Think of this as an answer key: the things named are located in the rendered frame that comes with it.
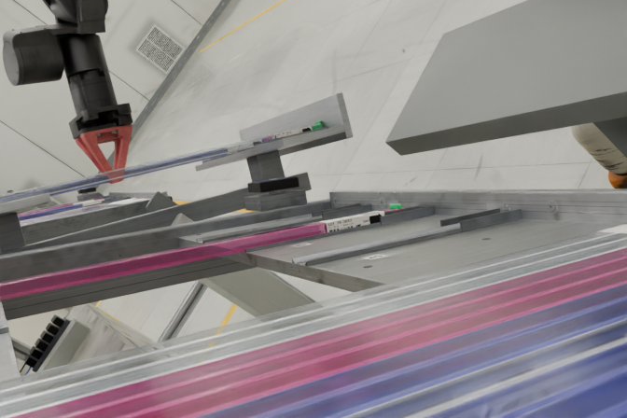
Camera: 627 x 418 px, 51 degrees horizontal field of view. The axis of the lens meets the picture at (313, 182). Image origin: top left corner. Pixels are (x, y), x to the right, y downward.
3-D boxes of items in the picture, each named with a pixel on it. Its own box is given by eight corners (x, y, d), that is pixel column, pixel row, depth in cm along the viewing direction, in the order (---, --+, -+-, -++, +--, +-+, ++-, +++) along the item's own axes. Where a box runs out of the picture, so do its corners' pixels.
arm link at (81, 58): (104, 25, 91) (89, 36, 96) (54, 29, 87) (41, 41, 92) (117, 74, 92) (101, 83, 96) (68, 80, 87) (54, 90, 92)
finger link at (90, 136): (97, 186, 89) (78, 118, 88) (86, 190, 95) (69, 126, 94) (146, 174, 92) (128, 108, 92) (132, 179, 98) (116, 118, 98)
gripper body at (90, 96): (85, 124, 86) (70, 69, 86) (71, 135, 95) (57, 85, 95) (133, 116, 90) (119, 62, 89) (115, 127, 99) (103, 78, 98)
